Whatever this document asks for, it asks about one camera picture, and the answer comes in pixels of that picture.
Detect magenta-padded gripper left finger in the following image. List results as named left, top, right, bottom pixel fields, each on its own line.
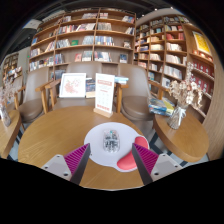
left=41, top=143, right=92, bottom=186

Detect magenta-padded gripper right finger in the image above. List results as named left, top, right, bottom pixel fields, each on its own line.
left=131, top=143, right=184, bottom=186

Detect transparent computer mouse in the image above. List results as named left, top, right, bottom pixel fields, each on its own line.
left=102, top=129, right=121, bottom=154

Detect white mouse pad red rest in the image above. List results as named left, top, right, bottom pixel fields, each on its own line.
left=83, top=121, right=150, bottom=173

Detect round wooden side table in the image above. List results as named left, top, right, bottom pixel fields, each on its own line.
left=153, top=111, right=210, bottom=164
left=0, top=109, right=23, bottom=159

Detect glass vase white dried flowers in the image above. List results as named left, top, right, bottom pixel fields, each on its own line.
left=166, top=61, right=204, bottom=130

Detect colourful book stack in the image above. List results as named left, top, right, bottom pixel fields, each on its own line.
left=147, top=96, right=176, bottom=117

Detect beige upholstered armchair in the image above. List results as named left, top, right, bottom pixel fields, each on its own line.
left=13, top=66, right=51, bottom=123
left=35, top=61, right=129, bottom=113
left=118, top=63, right=168, bottom=123

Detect white red standing sign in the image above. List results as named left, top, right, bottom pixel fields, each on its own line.
left=93, top=72, right=116, bottom=119

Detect dark cover book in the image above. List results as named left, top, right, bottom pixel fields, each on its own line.
left=85, top=77, right=97, bottom=99

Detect white framed picture board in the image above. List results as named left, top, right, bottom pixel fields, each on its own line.
left=58, top=72, right=87, bottom=99

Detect glass vase pink dried flowers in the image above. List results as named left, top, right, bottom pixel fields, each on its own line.
left=0, top=78, right=18, bottom=128

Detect curved wooden bookshelf unit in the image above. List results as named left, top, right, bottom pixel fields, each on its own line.
left=133, top=13, right=216, bottom=124

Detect small distant bookshelf unit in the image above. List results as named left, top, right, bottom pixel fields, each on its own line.
left=1, top=51, right=21, bottom=84

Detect wide wooden bookshelf unit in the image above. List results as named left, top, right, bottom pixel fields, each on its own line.
left=28, top=8, right=138, bottom=73

